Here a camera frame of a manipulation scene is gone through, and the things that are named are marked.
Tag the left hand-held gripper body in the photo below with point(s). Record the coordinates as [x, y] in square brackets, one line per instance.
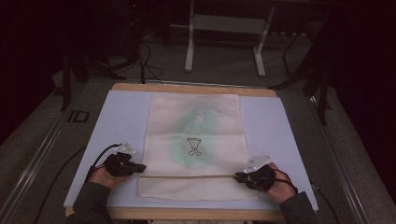
[121, 163]

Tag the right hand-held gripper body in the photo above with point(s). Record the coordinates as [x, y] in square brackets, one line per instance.
[260, 177]

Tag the white printed cloth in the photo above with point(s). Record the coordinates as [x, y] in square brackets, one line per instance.
[196, 155]

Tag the person's right hand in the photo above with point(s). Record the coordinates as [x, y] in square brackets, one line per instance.
[280, 189]

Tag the person's left hand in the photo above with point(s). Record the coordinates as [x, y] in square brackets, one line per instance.
[101, 177]

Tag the light blue table mat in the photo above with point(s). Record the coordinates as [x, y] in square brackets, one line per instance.
[124, 118]

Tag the wooden table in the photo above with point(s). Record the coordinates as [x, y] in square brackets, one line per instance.
[193, 88]

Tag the black metal stand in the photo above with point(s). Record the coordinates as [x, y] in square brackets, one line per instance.
[314, 84]

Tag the metal floor rail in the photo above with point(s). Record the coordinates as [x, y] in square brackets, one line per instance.
[31, 168]
[339, 161]

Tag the white metal table frame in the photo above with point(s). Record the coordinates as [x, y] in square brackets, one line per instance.
[229, 25]

